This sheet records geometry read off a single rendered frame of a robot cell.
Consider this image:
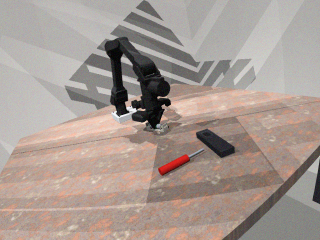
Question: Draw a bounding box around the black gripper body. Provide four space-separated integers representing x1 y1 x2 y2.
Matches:
131 94 171 123

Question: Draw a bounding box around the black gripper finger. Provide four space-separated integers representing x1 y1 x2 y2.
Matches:
147 115 156 129
153 109 165 124

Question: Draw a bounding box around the grey and green battery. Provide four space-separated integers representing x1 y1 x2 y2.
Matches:
148 123 162 129

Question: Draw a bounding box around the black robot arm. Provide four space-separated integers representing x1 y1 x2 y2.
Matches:
104 37 170 116

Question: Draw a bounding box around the red screwdriver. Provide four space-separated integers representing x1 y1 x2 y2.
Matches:
158 148 204 175

